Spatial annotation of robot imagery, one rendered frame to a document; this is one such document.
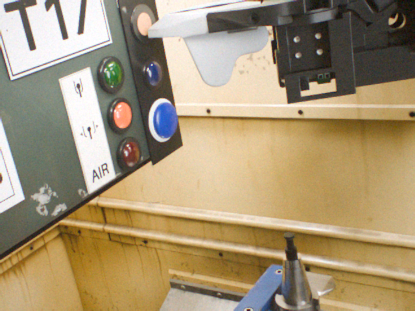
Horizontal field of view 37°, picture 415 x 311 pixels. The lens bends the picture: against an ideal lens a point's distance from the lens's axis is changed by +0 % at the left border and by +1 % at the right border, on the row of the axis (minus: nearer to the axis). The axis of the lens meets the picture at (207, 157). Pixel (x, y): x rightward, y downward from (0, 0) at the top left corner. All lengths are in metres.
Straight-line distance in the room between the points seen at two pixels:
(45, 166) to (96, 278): 1.49
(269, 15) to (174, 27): 0.07
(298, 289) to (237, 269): 0.67
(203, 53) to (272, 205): 0.95
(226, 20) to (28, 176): 0.18
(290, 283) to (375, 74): 0.46
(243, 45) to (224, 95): 0.87
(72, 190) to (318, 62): 0.21
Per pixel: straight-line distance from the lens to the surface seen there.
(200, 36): 0.47
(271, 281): 0.96
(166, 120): 0.50
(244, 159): 1.38
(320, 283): 0.96
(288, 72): 0.47
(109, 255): 1.81
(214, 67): 0.47
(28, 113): 0.41
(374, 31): 0.49
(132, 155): 0.48
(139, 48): 0.49
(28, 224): 0.42
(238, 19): 0.45
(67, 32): 0.43
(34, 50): 0.41
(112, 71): 0.46
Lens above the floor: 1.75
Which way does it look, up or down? 21 degrees down
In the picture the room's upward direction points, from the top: 10 degrees counter-clockwise
